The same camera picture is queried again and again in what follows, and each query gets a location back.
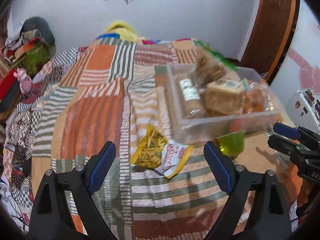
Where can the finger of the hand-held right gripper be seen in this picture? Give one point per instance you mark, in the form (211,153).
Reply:
(281,142)
(286,130)

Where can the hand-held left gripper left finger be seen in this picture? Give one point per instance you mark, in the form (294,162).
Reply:
(102,166)

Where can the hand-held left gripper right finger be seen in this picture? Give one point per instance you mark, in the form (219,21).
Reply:
(220,167)

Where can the green jelly cup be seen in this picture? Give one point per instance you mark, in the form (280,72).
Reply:
(231,145)

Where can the orange snack packet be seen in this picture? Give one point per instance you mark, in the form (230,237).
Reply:
(255,98)

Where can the clear plastic storage bin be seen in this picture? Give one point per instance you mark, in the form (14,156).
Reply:
(225,120)

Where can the white pink snack packet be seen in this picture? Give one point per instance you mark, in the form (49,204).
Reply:
(173,161)

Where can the yellow snack packet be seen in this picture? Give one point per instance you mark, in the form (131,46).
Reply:
(149,152)

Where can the brown bread packet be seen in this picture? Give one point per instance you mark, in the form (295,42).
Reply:
(222,98)

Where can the labelled bread roll packet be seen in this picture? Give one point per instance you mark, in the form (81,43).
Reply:
(190,93)

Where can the green-edged cookie packet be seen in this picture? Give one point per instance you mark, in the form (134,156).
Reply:
(208,66)

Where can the person's right hand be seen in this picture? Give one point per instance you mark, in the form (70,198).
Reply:
(303,193)

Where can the white mini fridge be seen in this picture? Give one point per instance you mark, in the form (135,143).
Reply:
(303,110)

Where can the striped patchwork blanket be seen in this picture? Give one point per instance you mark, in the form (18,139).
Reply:
(100,110)

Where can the checkered patterned blanket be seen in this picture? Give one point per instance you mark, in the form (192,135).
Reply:
(22,130)

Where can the pink plush toy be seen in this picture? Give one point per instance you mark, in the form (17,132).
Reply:
(24,81)

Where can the red box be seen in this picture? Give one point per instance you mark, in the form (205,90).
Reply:
(7,86)

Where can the green patterned bag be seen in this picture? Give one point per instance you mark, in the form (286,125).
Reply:
(37,58)

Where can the orange cardboard box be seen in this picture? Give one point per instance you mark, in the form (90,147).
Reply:
(27,46)

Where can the pink heart wall sticker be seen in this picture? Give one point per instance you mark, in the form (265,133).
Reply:
(310,78)

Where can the brown wooden door frame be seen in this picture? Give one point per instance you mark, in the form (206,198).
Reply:
(272,22)

